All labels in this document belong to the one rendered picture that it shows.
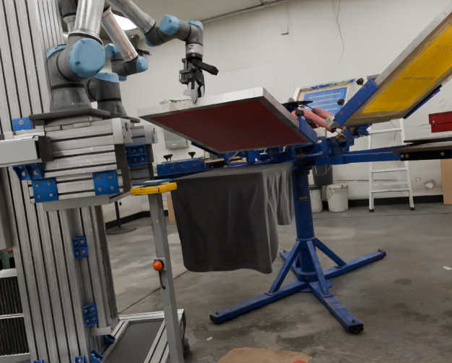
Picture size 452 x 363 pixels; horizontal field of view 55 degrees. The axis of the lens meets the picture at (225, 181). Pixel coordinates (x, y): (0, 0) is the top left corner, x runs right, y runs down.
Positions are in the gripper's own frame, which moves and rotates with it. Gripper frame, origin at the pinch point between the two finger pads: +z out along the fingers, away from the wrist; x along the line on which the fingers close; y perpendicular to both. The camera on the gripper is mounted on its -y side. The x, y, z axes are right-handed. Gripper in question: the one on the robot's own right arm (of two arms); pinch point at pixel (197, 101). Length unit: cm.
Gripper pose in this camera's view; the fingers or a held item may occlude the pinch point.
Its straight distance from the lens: 184.0
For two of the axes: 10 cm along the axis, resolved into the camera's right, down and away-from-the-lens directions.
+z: 0.0, 9.9, -1.7
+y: -9.0, 0.8, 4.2
